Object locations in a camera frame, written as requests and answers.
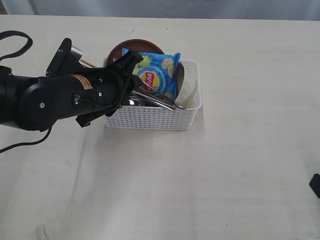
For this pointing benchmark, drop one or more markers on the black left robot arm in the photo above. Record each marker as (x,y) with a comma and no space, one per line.
(36,103)

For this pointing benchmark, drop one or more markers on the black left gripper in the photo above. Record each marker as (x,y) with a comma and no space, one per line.
(97,90)

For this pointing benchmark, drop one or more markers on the brown round plate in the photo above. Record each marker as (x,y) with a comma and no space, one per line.
(139,45)

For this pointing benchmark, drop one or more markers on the upper wooden chopstick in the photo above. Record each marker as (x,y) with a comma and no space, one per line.
(87,63)

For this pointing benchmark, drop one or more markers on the white perforated plastic basket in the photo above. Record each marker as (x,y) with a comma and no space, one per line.
(157,118)

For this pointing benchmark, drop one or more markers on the blue Lays chips bag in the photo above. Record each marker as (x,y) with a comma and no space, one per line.
(158,70)

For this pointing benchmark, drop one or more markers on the silver table knife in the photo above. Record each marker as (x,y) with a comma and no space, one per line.
(153,100)

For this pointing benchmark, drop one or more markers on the black object at right edge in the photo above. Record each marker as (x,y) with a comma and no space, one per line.
(315,184)

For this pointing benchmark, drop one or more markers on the silver fork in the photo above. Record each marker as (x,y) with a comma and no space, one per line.
(163,95)

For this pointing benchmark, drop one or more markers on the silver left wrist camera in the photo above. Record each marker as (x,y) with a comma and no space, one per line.
(66,60)

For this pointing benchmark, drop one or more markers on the dark brown wooden spoon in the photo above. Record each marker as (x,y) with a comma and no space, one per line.
(150,94)

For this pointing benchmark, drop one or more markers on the speckled white ceramic bowl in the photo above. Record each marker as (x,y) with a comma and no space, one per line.
(186,75)

